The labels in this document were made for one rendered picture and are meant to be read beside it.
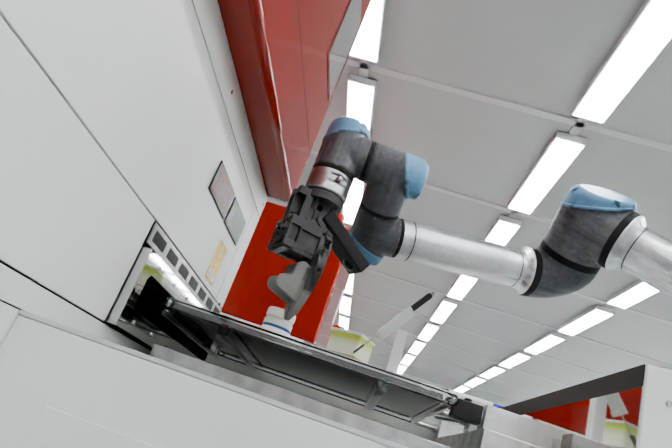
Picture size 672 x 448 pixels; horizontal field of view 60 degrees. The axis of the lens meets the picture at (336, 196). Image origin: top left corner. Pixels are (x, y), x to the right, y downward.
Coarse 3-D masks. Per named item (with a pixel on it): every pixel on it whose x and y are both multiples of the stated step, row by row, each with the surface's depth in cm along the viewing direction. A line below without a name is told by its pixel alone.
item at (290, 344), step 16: (176, 304) 70; (208, 320) 70; (224, 320) 69; (256, 336) 69; (272, 336) 68; (304, 352) 68; (320, 352) 68; (352, 368) 67; (368, 368) 67; (400, 384) 66; (416, 384) 66; (448, 400) 66
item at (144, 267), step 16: (144, 256) 68; (144, 272) 68; (160, 272) 72; (128, 288) 66; (160, 288) 76; (176, 288) 80; (128, 304) 66; (192, 304) 88; (112, 320) 65; (128, 320) 67; (144, 320) 72; (144, 336) 74; (160, 336) 79
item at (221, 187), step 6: (222, 168) 86; (222, 174) 87; (216, 180) 85; (222, 180) 88; (228, 180) 91; (216, 186) 86; (222, 186) 89; (228, 186) 92; (216, 192) 87; (222, 192) 90; (228, 192) 92; (222, 198) 90; (228, 198) 93; (222, 204) 91; (228, 204) 94; (222, 210) 92
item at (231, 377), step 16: (160, 352) 73; (176, 352) 73; (192, 368) 73; (208, 368) 73; (224, 368) 73; (240, 384) 72; (256, 384) 72; (288, 400) 71; (304, 400) 71; (336, 416) 70; (352, 416) 70; (368, 432) 70; (384, 432) 70; (400, 432) 70
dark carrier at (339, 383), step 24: (216, 336) 84; (240, 336) 75; (264, 360) 91; (288, 360) 81; (312, 360) 73; (312, 384) 100; (336, 384) 88; (360, 384) 79; (384, 408) 97; (408, 408) 86
